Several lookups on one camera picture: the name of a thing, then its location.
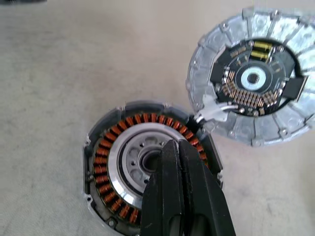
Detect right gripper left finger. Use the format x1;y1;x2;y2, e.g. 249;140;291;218
141;139;188;236

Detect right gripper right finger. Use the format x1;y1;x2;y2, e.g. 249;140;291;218
178;139;236;236

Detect red-brown toothed gear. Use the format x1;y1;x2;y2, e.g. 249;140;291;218
82;99;225;229

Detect silver finned motor end cover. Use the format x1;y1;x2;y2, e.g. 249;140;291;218
184;6;315;148

